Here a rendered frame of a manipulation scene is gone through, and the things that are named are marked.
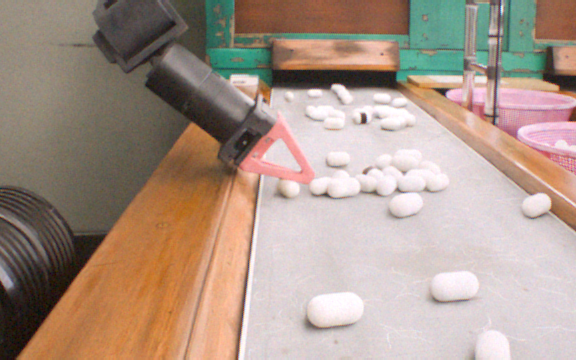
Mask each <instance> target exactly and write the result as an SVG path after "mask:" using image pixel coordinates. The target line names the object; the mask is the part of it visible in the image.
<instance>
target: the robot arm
mask: <svg viewBox="0 0 576 360"><path fill-rule="evenodd" d="M92 14H93V17H94V20H95V22H96V24H97V25H98V27H99V28H100V29H99V30H98V31H96V32H95V34H94V35H92V39H93V41H94V43H95V44H96V45H97V47H98V48H99V49H100V51H101V52H102V53H103V54H104V56H105V57H106V60H107V61H108V62H109V63H110V64H115V63H118V64H119V66H120V67H121V68H122V70H123V71H124V72H125V73H130V72H131V71H133V70H134V69H135V68H137V67H138V66H140V65H144V64H146V63H147V62H149V63H150V64H151V66H152V69H151V70H150V72H149V73H148V74H147V75H146V77H147V78H148V80H147V81H146V83H145V86H146V87H147V88H149V89H150V90H151V91H153V92H154V93H155V94H157V95H158V96H159V97H161V98H162V99H163V100H164V101H166V102H167V103H168V104H170V105H171V106H172V107H174V108H175V110H176V111H178V112H179V113H181V114H182V113H183V110H184V109H185V108H186V106H187V108H186V109H185V110H184V113H183V114H182V115H183V116H184V117H186V118H187V119H188V120H190V121H191V122H192V123H195V124H196V125H197V126H198V127H200V128H201V129H202V130H204V131H205V132H206V133H208V134H209V135H210V136H212V138H213V139H214V140H216V141H217V142H219V143H221V147H220V150H218V153H217V157H216V158H217V159H218V160H221V161H222V162H223V163H225V164H226V165H228V164H229V163H230V162H231V160H232V159H233V160H234V163H233V164H234V165H235V166H237V167H239V168H240V169H242V170H243V171H248V172H253V174H255V173H259V175H265V176H270V177H276V178H281V179H285V180H291V181H294V182H298V183H302V184H307V185H308V184H309V183H310V182H311V181H312V180H313V179H314V178H315V172H314V170H313V168H312V167H311V165H310V163H309V161H308V160H307V158H306V155H305V153H303V152H302V150H301V148H300V146H299V145H298V143H297V140H296V138H295V136H294V135H293V133H292V131H291V129H290V127H289V125H287V124H286V121H285V119H284V117H283V115H282V114H281V113H280V112H279V111H277V110H276V109H275V108H273V109H272V108H269V107H268V106H267V105H266V102H267V99H266V98H264V97H263V96H262V95H261V94H259V93H258V94H257V96H256V97H255V98H254V99H251V98H249V97H248V96H247V95H245V94H244V93H243V92H242V91H240V90H239V89H238V88H237V87H235V86H234V85H233V84H230V83H229V82H228V81H227V80H225V79H224V78H223V77H221V76H220V75H218V74H217V73H216V72H215V73H214V74H213V73H211V72H212V71H213V70H212V69H211V68H210V67H209V66H207V65H206V64H205V63H204V62H202V61H201V60H200V59H197V58H196V57H195V56H194V55H192V54H191V53H190V52H188V51H187V50H186V49H185V48H183V47H182V46H181V45H179V44H178V43H176V44H175V41H176V40H177V39H179V38H178V36H180V35H181V34H183V32H184V31H186V30H187V29H188V26H187V25H186V23H185V21H184V20H182V19H181V18H180V17H179V15H178V14H177V12H176V11H175V10H174V8H173V7H172V6H171V4H170V3H169V2H168V0H98V2H97V3H96V9H95V10H94V11H92ZM177 25H178V26H177ZM175 26H177V27H175ZM174 27H175V28H174ZM172 28H173V29H172ZM170 29H172V30H170ZM169 30H170V31H169ZM168 31H169V32H168ZM166 32H168V33H166ZM165 33H166V34H165ZM164 34H165V35H164ZM162 35H164V36H162ZM161 36H162V37H161ZM160 37H161V38H160ZM158 38H160V39H158ZM157 39H158V40H157ZM155 40H157V41H156V42H154V41H155ZM153 42H154V43H153ZM151 43H153V44H152V45H150V44H151ZM149 45H150V46H149ZM147 46H149V47H148V48H146V47H147ZM145 49H146V50H145ZM143 50H145V51H144V52H142V51H143ZM141 52H142V53H141ZM138 53H140V54H138ZM137 54H138V55H137ZM136 55H137V56H136ZM134 56H136V57H134ZM133 57H134V58H133ZM132 58H133V59H132ZM130 59H132V60H130ZM129 60H130V61H129ZM128 61H129V62H128ZM210 73H211V75H210ZM209 75H210V76H209ZM208 76H209V77H208ZM207 77H208V78H207ZM278 138H282V140H283V142H284V144H285V145H286V147H287V148H289V150H290V151H291V153H292V154H293V156H294V158H295V160H296V162H297V163H298V165H299V166H300V168H301V170H300V171H297V170H294V169H291V168H287V167H284V166H282V165H279V164H277V163H274V162H270V161H268V160H265V159H263V158H262V156H263V155H264V154H265V153H266V151H267V150H268V149H269V148H270V146H271V145H273V144H274V143H275V142H277V139H278Z"/></svg>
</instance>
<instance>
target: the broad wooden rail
mask: <svg viewBox="0 0 576 360"><path fill-rule="evenodd" d="M235 87H237V88H238V89H239V90H240V91H242V92H243V93H244V94H245V95H247V96H248V97H249V98H251V99H254V98H255V97H256V96H257V94H258V93H259V94H261V95H262V96H263V97H264V98H266V99H267V102H266V105H267V106H268V107H269V106H270V103H271V97H272V89H271V88H269V87H268V86H267V85H266V84H265V83H264V82H263V81H261V80H258V86H235ZM220 147H221V143H219V142H217V141H216V140H214V139H213V138H212V136H210V135H209V134H208V133H206V132H205V131H204V130H202V129H201V128H200V127H198V126H197V125H196V124H195V123H192V122H191V123H190V124H189V126H188V127H187V128H186V129H185V131H184V132H183V134H182V136H181V137H180V138H179V140H178V141H177V142H176V143H175V145H174V146H173V147H172V149H171V150H169V151H168V154H167V155H166V156H165V157H164V159H163V160H162V161H161V163H160V164H159V165H158V167H157V168H156V169H155V170H154V173H153V174H152V175H151V177H150V178H149V179H148V181H147V182H146V183H145V185H144V186H143V187H142V189H141V191H140V192H139V194H138V195H137V196H136V197H135V198H134V200H133V201H132V202H131V204H130V205H129V206H128V208H127V209H126V210H125V211H124V213H123V214H122V215H121V217H120V218H119V219H118V222H117V223H116V224H115V225H114V227H113V228H112V229H111V231H110V232H109V233H108V235H107V236H106V237H105V238H104V240H103V241H102V242H101V244H100V245H99V246H98V248H97V249H96V250H95V251H94V253H93V255H92V257H91V258H90V259H89V260H88V262H87V263H86V264H85V266H84V267H83V268H82V270H81V271H80V272H79V273H78V275H77V276H76V277H75V280H74V281H73V283H72V284H71V285H70V286H69V288H68V289H67V290H66V292H65V293H64V294H63V296H62V297H61V299H60V301H59V302H58V303H57V305H56V306H55V307H54V309H53V310H52V311H51V312H50V314H49V316H48V318H46V319H45V320H44V322H43V323H42V324H41V326H40V327H39V328H38V331H37V332H36V333H35V335H34V336H33V337H32V339H31V340H30V341H29V344H27V345H26V347H25V348H24V349H23V351H22V352H21V353H20V355H19V357H18V358H17V360H239V354H240V346H241V338H242V334H241V331H243V330H242V323H243V315H244V307H245V299H246V291H247V282H248V274H249V266H250V257H251V249H252V240H253V232H255V228H254V224H256V215H257V208H258V199H259V191H260V182H261V175H259V173H255V174H253V172H248V171H243V170H242V169H240V168H239V167H237V166H235V165H234V164H233V163H234V160H233V159H232V160H231V162H230V163H229V164H228V165H226V164H225V163H223V162H222V161H221V160H218V159H217V158H216V157H217V153H218V150H220Z"/></svg>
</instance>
